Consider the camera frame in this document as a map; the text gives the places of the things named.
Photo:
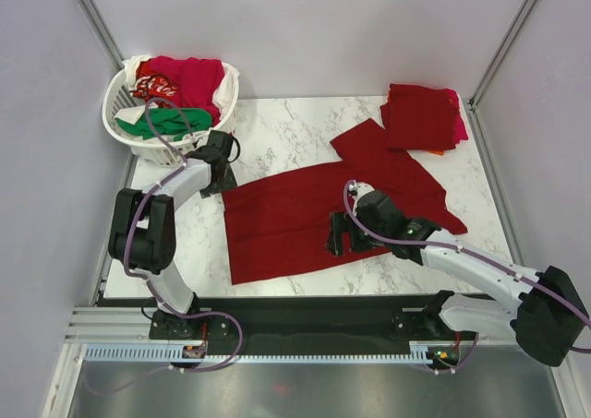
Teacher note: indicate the red printed shirt in basket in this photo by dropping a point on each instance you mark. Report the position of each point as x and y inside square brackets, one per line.
[150, 84]

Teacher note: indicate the slotted cable duct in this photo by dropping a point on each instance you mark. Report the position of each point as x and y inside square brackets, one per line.
[178, 354]

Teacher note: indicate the dark red t shirt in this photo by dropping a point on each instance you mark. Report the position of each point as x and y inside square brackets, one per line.
[278, 226]

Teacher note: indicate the white shirt in basket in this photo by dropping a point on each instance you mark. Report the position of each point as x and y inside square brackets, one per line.
[222, 97]

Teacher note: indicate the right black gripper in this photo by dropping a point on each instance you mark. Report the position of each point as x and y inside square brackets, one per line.
[340, 223]

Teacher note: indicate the aluminium frame post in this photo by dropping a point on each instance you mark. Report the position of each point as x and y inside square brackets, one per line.
[523, 14]
[102, 32]

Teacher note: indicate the right aluminium table rail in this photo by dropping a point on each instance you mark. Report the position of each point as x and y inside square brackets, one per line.
[494, 183]

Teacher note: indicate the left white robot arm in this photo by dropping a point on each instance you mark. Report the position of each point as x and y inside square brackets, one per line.
[142, 236]

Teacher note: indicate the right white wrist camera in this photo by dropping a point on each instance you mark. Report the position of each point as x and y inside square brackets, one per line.
[356, 190]

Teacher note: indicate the folded dark red shirt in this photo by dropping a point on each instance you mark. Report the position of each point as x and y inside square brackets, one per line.
[418, 118]

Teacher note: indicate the folded pink shirt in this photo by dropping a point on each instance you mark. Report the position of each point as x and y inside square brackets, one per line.
[460, 133]

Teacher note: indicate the white laundry basket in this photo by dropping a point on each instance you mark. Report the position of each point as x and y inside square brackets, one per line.
[118, 97]

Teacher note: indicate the left aluminium frame post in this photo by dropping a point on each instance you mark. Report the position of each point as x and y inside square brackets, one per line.
[102, 32]

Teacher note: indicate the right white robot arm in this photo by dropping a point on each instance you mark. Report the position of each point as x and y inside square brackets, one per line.
[540, 310]

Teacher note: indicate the right aluminium frame post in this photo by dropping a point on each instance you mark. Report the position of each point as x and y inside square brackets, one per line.
[523, 14]

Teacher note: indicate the aluminium rail bars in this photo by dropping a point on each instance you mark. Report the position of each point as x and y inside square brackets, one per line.
[107, 325]

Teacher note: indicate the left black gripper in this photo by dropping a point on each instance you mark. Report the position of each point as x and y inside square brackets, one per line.
[228, 183]

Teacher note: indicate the green shirt in basket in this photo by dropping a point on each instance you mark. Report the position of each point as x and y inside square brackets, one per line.
[169, 123]

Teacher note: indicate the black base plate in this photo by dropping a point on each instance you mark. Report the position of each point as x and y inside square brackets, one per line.
[299, 325]

